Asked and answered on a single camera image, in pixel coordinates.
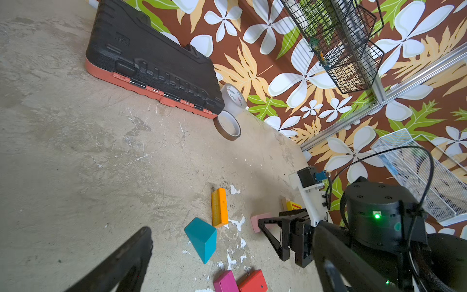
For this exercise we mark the yellow red striped block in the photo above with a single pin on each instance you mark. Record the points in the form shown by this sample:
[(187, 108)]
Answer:
[(290, 205)]

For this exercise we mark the white mesh basket right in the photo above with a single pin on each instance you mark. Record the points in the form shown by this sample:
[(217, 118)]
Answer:
[(447, 199)]

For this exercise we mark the clear tape roll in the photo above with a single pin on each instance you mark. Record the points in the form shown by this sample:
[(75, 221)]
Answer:
[(234, 101)]

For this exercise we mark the magenta block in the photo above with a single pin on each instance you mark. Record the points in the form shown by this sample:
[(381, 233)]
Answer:
[(226, 282)]

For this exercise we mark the orange rectangular block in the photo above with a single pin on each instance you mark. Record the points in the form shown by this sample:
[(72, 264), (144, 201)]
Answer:
[(219, 208)]

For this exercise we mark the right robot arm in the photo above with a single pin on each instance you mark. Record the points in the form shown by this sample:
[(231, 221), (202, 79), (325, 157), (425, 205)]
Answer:
[(383, 246)]

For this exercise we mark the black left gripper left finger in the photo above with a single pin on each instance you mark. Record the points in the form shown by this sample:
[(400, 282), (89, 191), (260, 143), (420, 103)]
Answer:
[(124, 270)]

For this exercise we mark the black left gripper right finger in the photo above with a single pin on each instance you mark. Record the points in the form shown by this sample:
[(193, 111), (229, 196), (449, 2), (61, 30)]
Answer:
[(336, 263)]

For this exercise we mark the brown tape roll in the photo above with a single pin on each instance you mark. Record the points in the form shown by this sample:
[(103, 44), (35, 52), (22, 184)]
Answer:
[(227, 126)]

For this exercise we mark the black red tool case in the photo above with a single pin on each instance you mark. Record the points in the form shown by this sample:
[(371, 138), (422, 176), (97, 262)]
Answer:
[(126, 51)]

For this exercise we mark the teal triangular block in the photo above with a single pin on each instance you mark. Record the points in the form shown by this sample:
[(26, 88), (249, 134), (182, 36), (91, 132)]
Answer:
[(203, 237)]

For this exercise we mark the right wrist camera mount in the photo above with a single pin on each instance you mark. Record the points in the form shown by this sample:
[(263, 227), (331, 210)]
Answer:
[(310, 183)]

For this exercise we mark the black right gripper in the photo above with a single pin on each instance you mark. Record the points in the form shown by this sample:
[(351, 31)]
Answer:
[(296, 235)]

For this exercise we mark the black wire wall basket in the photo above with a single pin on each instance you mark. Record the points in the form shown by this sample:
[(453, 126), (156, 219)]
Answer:
[(339, 33)]

